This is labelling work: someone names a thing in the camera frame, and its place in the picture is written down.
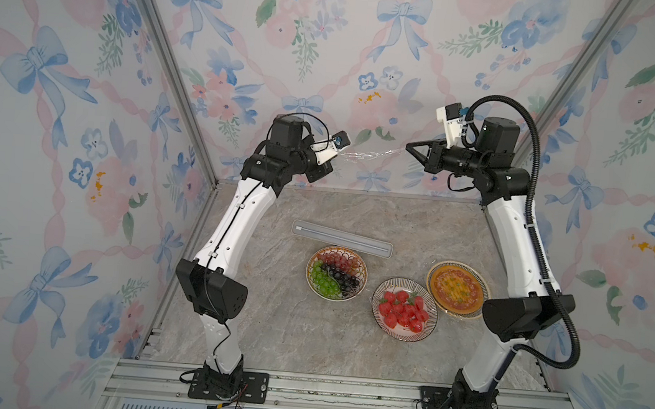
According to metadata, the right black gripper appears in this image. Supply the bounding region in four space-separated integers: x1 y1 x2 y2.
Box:
405 135 489 184

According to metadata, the cream plastic wrap dispenser box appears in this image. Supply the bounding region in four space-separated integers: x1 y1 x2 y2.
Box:
292 219 394 259

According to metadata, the plate of grapes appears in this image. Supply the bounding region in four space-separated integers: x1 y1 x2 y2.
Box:
306 246 368 302

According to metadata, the plate of red strawberries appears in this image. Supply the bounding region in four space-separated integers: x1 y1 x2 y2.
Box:
368 274 443 346

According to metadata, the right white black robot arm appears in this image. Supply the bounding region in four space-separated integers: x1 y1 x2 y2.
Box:
406 95 581 409

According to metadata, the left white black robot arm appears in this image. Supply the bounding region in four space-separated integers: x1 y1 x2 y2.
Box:
175 113 351 403

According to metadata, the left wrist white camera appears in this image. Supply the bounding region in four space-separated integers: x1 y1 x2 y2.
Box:
311 131 351 166

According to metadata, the wrist white camera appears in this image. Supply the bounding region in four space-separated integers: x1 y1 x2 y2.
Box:
436 102 467 149
311 131 351 166

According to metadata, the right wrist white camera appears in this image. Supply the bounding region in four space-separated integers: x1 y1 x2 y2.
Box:
436 102 467 149

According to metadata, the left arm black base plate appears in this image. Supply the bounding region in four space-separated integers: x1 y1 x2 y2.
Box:
187 366 270 404

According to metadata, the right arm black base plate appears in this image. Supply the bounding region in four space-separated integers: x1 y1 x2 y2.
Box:
419 385 499 409

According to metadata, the aluminium front rail frame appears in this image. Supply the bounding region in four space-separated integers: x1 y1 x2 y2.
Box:
93 356 596 409

